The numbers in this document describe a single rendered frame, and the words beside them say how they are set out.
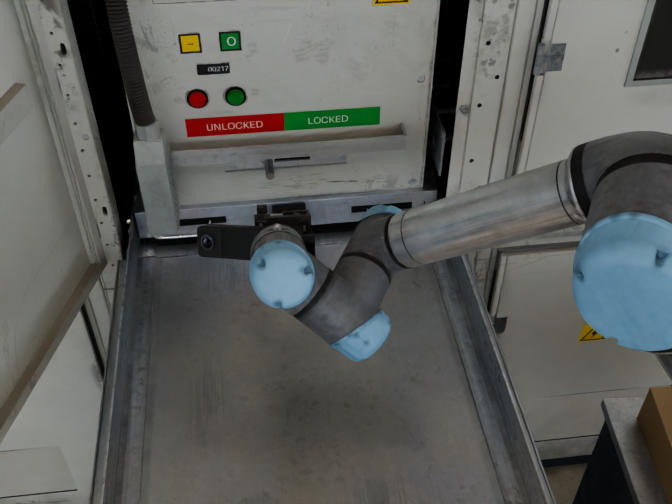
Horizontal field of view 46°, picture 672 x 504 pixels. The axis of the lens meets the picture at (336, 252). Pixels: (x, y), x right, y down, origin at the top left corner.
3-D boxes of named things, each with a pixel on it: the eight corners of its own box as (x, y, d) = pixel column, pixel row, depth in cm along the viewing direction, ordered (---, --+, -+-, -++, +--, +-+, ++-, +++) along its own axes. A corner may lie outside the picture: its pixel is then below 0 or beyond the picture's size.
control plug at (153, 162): (179, 234, 130) (163, 146, 118) (149, 237, 129) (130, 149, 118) (180, 204, 136) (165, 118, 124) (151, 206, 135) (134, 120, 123)
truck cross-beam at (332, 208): (435, 215, 147) (437, 190, 143) (140, 238, 142) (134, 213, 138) (429, 198, 151) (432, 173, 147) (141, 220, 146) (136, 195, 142)
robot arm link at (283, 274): (291, 328, 94) (234, 285, 92) (287, 302, 104) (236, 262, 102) (334, 279, 93) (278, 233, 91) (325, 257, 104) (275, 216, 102)
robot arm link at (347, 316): (411, 291, 103) (348, 238, 100) (382, 357, 96) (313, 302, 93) (376, 311, 109) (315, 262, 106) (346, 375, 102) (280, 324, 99)
